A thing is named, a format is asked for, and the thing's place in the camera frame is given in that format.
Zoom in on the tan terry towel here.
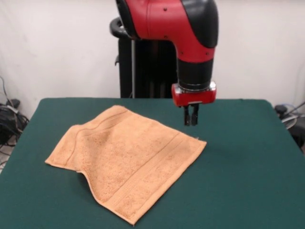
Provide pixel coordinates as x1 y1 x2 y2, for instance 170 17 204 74
44 104 207 226

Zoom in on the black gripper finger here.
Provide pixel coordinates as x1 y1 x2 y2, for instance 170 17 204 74
191 104 200 126
183 105 192 126

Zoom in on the black cable bundle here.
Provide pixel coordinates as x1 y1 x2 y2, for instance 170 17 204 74
0 98 30 146

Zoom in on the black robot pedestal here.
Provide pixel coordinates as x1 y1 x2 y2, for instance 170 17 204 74
109 16 179 99

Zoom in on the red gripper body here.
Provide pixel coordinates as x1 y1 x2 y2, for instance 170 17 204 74
171 80 217 107

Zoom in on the dark green table cloth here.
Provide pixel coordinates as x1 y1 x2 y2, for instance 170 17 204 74
0 97 305 229

